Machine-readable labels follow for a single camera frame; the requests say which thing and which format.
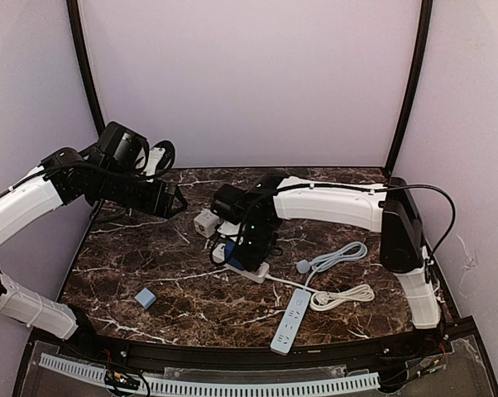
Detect blue cube socket adapter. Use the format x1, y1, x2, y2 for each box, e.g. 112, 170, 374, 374
223, 242, 236, 265

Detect white cube socket adapter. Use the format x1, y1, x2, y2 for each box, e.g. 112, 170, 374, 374
194, 209, 220, 238

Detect light blue plug adapter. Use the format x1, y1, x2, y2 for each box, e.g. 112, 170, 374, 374
135, 288, 156, 309

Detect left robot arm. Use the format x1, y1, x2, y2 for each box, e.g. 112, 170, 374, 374
0, 122, 188, 341

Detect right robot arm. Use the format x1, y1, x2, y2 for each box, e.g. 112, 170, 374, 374
211, 174, 441, 330

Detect light blue power strip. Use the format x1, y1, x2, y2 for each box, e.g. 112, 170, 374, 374
270, 289, 312, 356

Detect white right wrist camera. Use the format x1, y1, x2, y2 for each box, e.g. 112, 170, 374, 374
214, 221, 240, 239

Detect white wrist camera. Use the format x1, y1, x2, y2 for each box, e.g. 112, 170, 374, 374
214, 221, 240, 239
143, 140, 175, 179

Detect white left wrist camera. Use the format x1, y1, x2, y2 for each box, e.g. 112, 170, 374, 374
143, 140, 175, 179

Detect white power cable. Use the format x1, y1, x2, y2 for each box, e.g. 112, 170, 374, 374
265, 273, 376, 313

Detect light blue power cable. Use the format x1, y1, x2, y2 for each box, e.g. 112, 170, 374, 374
296, 242, 369, 289

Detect slotted cable duct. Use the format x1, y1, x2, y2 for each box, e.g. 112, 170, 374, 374
38, 353, 381, 396

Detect black table frame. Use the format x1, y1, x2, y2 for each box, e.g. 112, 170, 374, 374
12, 1, 498, 396

